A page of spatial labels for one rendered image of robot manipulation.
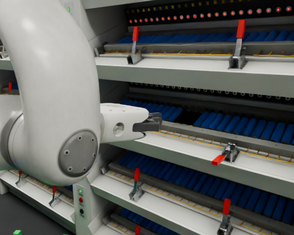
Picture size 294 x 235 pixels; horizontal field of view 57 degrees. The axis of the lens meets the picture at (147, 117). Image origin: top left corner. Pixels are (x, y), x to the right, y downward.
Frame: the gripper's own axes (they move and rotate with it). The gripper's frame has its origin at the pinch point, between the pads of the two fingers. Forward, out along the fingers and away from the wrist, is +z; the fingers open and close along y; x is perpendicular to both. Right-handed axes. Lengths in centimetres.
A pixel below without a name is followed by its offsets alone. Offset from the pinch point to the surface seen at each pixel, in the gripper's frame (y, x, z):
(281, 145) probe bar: -20.5, 3.1, 18.4
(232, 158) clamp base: -12.3, 7.2, 14.9
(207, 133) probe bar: -4.8, 3.4, 17.7
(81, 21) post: 33.2, -22.5, 10.0
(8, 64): 81, -9, 13
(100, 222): 33, 43, 23
